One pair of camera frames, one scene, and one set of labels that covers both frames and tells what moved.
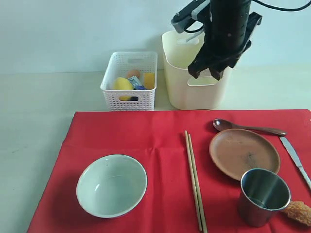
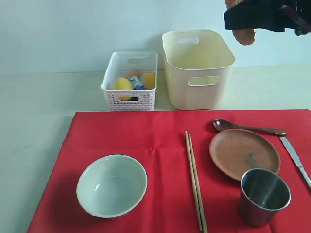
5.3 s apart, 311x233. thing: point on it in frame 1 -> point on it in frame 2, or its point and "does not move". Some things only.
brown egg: [135, 73] does not move
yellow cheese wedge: [149, 78] does not move
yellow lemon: [122, 83] does not move
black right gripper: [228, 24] -> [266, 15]
